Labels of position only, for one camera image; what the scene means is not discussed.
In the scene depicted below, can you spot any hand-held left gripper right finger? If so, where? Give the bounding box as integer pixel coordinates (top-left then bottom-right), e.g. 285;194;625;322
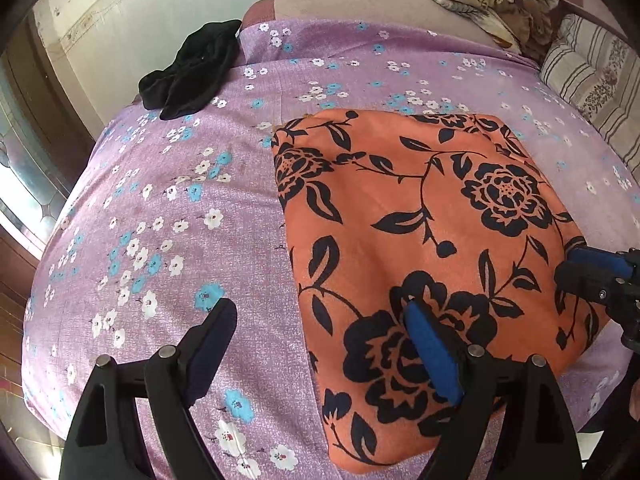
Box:
402;300;584;480

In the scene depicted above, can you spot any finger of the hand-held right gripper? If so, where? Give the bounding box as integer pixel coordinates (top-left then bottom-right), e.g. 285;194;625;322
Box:
554;262;640;312
567;247;640;282

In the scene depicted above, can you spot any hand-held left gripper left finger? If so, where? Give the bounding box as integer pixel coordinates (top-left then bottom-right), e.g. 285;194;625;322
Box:
59;297;239;480

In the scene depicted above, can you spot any orange black floral cloth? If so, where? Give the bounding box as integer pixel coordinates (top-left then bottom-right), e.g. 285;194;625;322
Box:
270;109;613;478

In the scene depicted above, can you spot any person's dark clothing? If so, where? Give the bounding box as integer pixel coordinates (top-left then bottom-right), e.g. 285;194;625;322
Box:
575;370;640;480

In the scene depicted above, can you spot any striped beige pillow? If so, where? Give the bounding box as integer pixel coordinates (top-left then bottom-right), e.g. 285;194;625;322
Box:
537;12;640;173

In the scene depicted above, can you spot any purple floral bedsheet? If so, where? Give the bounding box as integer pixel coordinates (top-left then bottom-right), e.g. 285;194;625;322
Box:
22;19;640;480

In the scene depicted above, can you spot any patterned glass window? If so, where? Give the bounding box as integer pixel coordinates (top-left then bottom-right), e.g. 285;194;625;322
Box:
0;25;73;243

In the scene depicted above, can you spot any pink mattress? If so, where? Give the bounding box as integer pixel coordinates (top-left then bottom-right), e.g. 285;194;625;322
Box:
242;0;543;63

